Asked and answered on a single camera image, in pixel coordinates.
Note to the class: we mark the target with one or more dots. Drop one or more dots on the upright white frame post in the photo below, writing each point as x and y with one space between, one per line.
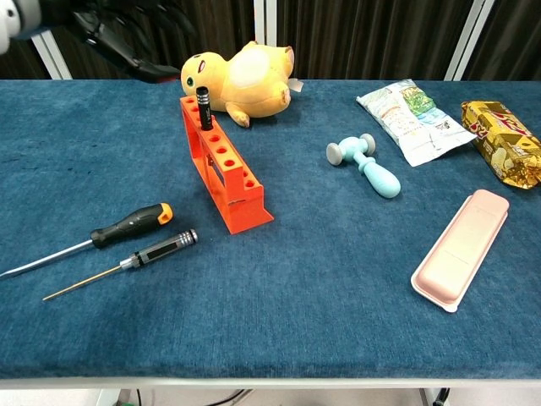
265 21

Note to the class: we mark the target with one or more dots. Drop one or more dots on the orange tool holder rack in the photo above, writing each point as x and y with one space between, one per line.
236 199

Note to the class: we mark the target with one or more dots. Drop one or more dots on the yellow plush toy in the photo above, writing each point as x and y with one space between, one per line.
249 80

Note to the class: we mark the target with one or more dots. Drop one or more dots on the silver black precision screwdriver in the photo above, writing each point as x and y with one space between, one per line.
165 249

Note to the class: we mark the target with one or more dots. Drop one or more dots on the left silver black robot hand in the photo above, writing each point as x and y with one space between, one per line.
127 38

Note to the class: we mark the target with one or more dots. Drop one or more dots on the light blue toy hammer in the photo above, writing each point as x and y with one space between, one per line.
380 179

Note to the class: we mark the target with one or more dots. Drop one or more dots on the blue table cloth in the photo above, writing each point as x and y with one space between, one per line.
270 317

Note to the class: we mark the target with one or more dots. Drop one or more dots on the pink oblong case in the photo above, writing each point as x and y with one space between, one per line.
460 254

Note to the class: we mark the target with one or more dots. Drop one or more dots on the black tool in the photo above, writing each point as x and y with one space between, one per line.
206 110

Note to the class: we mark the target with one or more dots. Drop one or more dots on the black pleated curtain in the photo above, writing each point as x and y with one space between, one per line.
372 38

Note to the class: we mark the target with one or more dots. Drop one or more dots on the slanted white frame post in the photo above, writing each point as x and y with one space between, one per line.
53 59
469 38

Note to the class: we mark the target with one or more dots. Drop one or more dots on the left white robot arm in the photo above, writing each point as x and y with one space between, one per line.
14 19

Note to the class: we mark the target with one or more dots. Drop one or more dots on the gold snack pack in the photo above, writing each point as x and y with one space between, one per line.
503 144

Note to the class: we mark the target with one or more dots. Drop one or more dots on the white snack bag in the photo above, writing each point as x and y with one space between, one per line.
416 122

